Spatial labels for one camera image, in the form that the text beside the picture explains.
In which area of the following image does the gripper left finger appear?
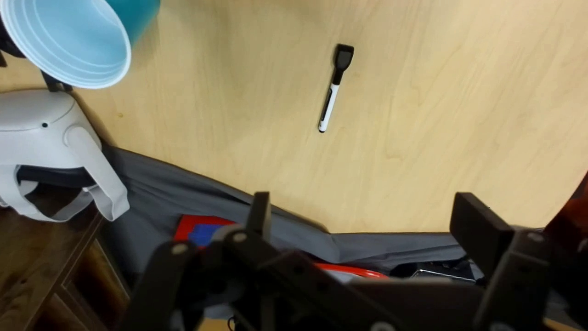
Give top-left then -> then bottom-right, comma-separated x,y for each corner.
119,192 -> 401,331

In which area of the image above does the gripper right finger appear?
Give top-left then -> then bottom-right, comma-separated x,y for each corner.
449,192 -> 588,331

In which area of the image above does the black and white marker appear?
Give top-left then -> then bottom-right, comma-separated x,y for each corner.
318,44 -> 355,134

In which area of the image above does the red and blue packet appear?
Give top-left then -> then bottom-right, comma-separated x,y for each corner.
173,214 -> 389,280

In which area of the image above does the grey cloth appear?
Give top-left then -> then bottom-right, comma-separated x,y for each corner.
100,144 -> 487,320

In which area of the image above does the brown wooden cabinet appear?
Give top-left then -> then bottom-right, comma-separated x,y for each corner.
0,206 -> 135,331

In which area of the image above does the white headset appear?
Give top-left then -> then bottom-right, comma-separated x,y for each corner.
0,89 -> 130,223

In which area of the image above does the blue plastic cup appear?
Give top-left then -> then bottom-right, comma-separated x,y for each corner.
0,0 -> 161,90

